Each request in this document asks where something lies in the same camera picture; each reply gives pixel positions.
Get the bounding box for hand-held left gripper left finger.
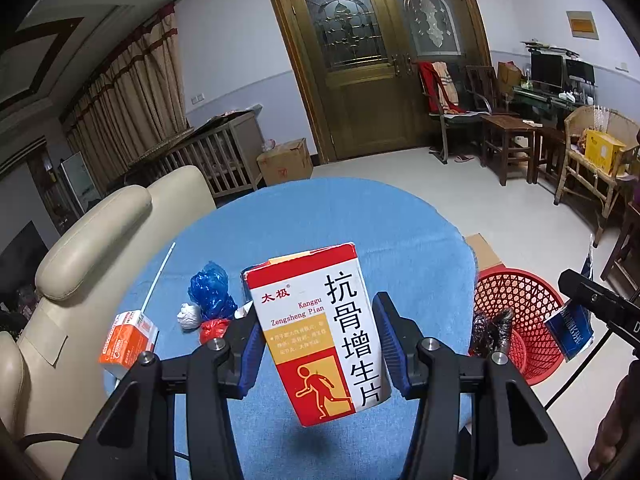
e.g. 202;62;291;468
62;317;266;480

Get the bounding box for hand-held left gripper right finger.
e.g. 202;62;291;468
372;291;583;480

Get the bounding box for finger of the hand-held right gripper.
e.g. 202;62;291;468
558;269;626;346

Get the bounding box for blue packet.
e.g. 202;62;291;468
544;302;594;362

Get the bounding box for red plastic bag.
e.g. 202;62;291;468
200;317;232;345

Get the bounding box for red plastic basket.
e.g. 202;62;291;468
470;267;581;387

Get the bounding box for red and white medicine box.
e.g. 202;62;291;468
248;243;392;428

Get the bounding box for blue plastic bag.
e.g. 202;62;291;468
188;261;238;321

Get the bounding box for person's right hand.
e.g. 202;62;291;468
587;372;640;473

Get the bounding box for dark wooden chair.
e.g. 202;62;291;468
600;200;640;291

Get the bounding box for white crumpled paper ball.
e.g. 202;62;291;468
177;302;203;331

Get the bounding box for black plastic wrapper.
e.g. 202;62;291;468
470;309;513;358

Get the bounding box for flat cardboard sheet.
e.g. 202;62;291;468
465;233;506;271

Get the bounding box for wicker armchair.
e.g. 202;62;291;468
554;106;640;248

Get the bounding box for white thin straw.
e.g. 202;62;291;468
141;242;177;316

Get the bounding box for orange and white box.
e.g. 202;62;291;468
98;310;160;378

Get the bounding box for yellow box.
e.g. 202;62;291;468
584;129;626;175

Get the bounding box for small dark wooden stool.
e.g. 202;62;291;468
527;126;566;183

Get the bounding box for square wooden stool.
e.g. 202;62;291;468
481;115;538;186

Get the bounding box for cream leather sofa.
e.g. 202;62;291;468
0;165;217;480

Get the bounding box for brown cardboard box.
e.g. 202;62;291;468
256;138;314;187

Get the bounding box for wooden crib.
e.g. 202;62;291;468
125;110;266;201

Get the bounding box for glass computer desk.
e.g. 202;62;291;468
510;82;598;128

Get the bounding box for small black monitor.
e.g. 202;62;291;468
565;58;596;86

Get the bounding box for large black monitor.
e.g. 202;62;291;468
530;52;565;93

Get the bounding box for brown paper bag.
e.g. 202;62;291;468
497;61;523;93

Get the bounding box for dark wooden armchair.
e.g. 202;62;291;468
465;65;521;113

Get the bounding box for wooden double door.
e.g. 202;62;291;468
257;0;493;163

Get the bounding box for white appliance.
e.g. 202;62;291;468
60;152;103;216

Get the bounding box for red cloth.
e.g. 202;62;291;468
417;61;463;113

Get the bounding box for striped beige towel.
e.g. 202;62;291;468
432;61;458;106

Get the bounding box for beige curtains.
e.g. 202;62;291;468
60;2;191;196

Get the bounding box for metal frame chair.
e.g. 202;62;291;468
417;60;496;163

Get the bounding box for orange wall notice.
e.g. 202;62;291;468
566;10;600;40

